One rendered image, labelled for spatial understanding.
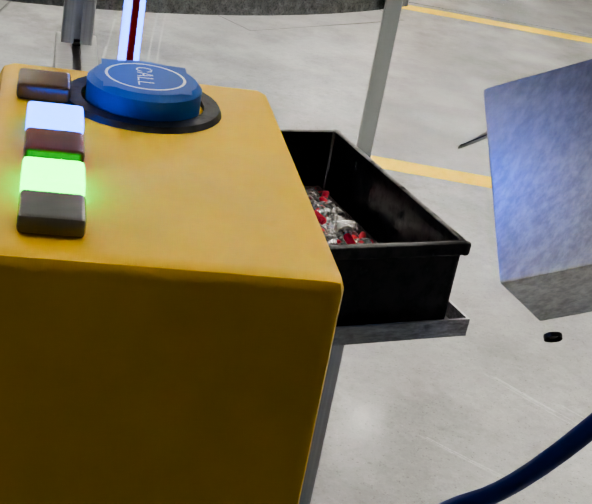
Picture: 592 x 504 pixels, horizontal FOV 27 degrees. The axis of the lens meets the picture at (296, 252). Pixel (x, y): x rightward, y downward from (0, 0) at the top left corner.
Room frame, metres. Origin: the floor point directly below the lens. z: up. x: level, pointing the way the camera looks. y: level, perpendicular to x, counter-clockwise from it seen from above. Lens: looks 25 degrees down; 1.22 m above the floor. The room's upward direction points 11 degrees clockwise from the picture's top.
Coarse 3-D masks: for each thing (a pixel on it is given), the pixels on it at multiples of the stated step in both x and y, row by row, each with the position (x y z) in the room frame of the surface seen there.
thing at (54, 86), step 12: (24, 72) 0.40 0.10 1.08; (36, 72) 0.41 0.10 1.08; (48, 72) 0.41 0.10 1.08; (60, 72) 0.41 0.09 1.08; (24, 84) 0.39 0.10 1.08; (36, 84) 0.40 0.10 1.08; (48, 84) 0.40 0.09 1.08; (60, 84) 0.40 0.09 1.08; (24, 96) 0.39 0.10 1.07; (36, 96) 0.39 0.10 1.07; (48, 96) 0.40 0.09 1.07; (60, 96) 0.40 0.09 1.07
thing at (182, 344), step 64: (0, 128) 0.37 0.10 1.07; (128, 128) 0.38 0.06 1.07; (192, 128) 0.39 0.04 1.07; (256, 128) 0.41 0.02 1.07; (0, 192) 0.32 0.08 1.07; (128, 192) 0.33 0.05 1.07; (192, 192) 0.34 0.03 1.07; (256, 192) 0.35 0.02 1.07; (0, 256) 0.28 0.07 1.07; (64, 256) 0.29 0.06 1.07; (128, 256) 0.29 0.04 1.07; (192, 256) 0.30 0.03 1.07; (256, 256) 0.31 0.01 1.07; (320, 256) 0.31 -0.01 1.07; (0, 320) 0.28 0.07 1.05; (64, 320) 0.28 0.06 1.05; (128, 320) 0.29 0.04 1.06; (192, 320) 0.29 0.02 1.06; (256, 320) 0.30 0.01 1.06; (320, 320) 0.30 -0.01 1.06; (0, 384) 0.28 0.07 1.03; (64, 384) 0.29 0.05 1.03; (128, 384) 0.29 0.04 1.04; (192, 384) 0.29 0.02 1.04; (256, 384) 0.30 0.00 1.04; (320, 384) 0.30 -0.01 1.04; (0, 448) 0.28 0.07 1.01; (64, 448) 0.29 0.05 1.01; (128, 448) 0.29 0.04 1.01; (192, 448) 0.29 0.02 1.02; (256, 448) 0.30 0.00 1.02
